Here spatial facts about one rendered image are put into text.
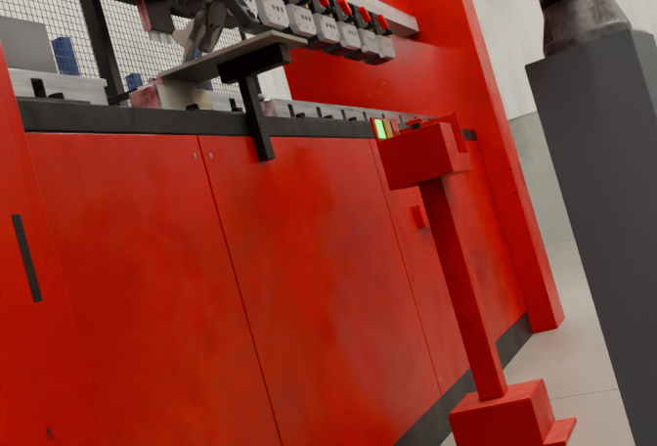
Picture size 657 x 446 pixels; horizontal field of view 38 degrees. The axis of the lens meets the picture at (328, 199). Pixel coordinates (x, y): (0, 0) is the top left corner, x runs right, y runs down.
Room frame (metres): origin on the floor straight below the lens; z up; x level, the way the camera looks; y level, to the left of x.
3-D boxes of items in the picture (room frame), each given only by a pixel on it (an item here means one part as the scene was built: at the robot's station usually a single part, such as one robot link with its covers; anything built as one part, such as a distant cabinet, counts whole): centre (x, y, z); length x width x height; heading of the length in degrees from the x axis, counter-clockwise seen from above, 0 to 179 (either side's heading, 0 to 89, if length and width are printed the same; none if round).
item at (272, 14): (2.51, 0.04, 1.26); 0.15 x 0.09 x 0.17; 159
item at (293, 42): (1.92, 0.11, 1.00); 0.26 x 0.18 x 0.01; 69
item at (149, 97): (2.03, 0.23, 0.92); 0.39 x 0.06 x 0.10; 159
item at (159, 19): (1.98, 0.25, 1.13); 0.10 x 0.02 x 0.10; 159
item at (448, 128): (2.30, -0.26, 0.75); 0.20 x 0.16 x 0.18; 159
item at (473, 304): (2.30, -0.26, 0.39); 0.06 x 0.06 x 0.54; 69
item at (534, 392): (2.29, -0.28, 0.06); 0.25 x 0.20 x 0.12; 69
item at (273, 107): (3.16, -0.21, 0.92); 1.68 x 0.06 x 0.10; 159
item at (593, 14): (1.60, -0.50, 0.82); 0.15 x 0.15 x 0.10
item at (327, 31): (2.89, -0.11, 1.26); 0.15 x 0.09 x 0.17; 159
